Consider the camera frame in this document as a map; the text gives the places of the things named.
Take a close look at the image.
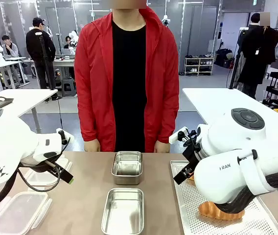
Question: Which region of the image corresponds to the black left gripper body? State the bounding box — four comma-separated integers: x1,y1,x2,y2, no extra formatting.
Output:
44,159,61,173

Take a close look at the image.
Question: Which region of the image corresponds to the deep steel container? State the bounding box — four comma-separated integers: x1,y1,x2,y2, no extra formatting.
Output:
111,151,144,186

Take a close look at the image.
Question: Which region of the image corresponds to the white side table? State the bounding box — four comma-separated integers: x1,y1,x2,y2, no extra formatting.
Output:
182,87,278,128
0,88,59,134

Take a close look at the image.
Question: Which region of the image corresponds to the grey plastic stool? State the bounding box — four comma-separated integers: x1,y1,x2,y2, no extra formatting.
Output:
60,78,78,97

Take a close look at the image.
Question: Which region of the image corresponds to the white background workbench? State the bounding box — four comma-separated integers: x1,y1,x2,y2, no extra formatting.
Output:
0,56,31,89

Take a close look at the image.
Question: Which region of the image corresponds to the clear plastic clip lid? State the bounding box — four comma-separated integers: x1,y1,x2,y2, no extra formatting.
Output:
0,190,53,235
23,156,73,187

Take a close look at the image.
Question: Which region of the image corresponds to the seated person behind monitor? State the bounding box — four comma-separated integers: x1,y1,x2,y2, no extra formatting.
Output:
64,35,76,49

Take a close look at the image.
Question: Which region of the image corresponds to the person's right hand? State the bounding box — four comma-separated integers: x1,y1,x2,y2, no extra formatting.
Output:
83,139,101,153

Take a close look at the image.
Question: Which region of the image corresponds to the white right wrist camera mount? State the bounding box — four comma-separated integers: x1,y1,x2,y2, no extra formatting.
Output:
168,126,189,144

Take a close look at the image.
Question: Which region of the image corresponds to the person's left forearm red sleeve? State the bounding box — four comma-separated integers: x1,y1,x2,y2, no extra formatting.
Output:
156,95,180,144

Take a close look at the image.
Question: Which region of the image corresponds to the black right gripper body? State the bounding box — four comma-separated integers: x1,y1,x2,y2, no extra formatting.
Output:
182,133,203,172

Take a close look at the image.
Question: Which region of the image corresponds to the shallow steel container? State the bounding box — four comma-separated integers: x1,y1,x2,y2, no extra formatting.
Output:
101,188,145,235

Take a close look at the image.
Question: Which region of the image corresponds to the person's left hand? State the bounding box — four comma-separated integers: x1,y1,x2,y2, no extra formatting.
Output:
154,140,171,154

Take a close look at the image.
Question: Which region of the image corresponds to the person in black coat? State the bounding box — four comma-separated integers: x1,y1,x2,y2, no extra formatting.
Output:
236,12,278,100

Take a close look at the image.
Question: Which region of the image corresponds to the person in red jacket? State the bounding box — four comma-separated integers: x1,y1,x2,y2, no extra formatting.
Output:
73,0,180,154

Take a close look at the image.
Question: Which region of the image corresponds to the person's right forearm red sleeve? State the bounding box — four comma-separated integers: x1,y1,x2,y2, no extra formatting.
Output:
78,95,101,143

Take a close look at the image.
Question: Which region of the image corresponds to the standing man in black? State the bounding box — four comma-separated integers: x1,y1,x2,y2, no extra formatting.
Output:
25,17,63,101

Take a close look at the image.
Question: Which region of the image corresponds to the perforated metal baking tray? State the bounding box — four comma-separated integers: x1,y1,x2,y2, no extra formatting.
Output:
169,160,278,235

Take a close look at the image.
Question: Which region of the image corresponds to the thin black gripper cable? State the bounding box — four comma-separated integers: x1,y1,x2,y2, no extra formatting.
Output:
17,165,64,192

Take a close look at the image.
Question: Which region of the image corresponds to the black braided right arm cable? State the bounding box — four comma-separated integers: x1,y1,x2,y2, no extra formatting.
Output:
216,168,278,214

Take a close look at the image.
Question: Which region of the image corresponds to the seated man in grey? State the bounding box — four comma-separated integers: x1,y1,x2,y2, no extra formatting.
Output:
1,35,20,60

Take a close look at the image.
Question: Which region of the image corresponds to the white shoe rack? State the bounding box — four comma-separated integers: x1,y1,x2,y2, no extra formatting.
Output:
184,56,215,77

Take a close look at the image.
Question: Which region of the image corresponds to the black light stand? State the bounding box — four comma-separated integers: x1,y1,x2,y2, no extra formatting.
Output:
229,50,243,90

